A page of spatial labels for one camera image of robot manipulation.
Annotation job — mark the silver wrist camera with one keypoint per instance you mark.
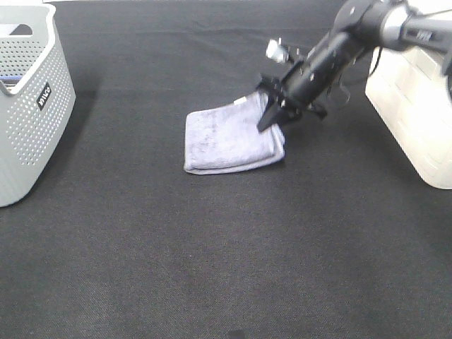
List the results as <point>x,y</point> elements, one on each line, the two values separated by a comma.
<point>278,52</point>

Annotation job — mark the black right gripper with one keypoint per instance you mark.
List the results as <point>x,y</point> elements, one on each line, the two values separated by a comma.
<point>289,96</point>

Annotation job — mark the black table mat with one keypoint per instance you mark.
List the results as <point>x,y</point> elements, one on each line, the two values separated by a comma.
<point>342,239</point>

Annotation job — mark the lavender towel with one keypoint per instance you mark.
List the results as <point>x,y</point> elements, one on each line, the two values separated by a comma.
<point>226,139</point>

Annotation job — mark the blue item inside basket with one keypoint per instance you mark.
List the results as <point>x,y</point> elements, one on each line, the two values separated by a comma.
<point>10,80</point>

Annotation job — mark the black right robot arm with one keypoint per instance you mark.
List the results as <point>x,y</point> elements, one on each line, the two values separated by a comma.
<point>358,28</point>

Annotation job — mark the white plastic storage bin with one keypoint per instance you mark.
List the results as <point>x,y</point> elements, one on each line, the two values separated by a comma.
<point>409,86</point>

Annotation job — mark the grey perforated plastic basket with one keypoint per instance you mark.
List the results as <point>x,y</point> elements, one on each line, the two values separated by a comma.
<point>34,112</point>

